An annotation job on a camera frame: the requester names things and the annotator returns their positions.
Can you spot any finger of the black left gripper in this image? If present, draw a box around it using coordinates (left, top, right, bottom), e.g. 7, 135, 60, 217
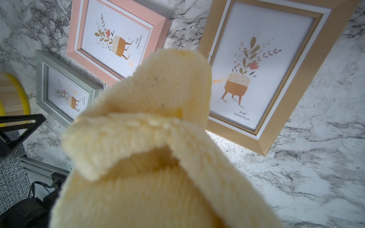
0, 113, 47, 162

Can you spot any grey-green picture frame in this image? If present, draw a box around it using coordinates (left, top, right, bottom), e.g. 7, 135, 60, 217
36, 50, 104, 127

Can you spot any yellow cleaning cloth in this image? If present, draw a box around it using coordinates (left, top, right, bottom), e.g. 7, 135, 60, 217
49, 49, 282, 228

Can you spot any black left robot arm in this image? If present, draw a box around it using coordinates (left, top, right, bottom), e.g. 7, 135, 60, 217
1, 114, 69, 228

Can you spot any yellow bamboo steamer basket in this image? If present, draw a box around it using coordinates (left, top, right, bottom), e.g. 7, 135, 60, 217
1, 73, 31, 117

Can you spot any pink picture frame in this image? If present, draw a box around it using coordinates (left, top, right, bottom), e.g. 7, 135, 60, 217
67, 1, 171, 86

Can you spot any tan wooden picture frame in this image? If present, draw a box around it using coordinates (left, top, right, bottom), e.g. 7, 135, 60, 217
199, 1, 359, 155

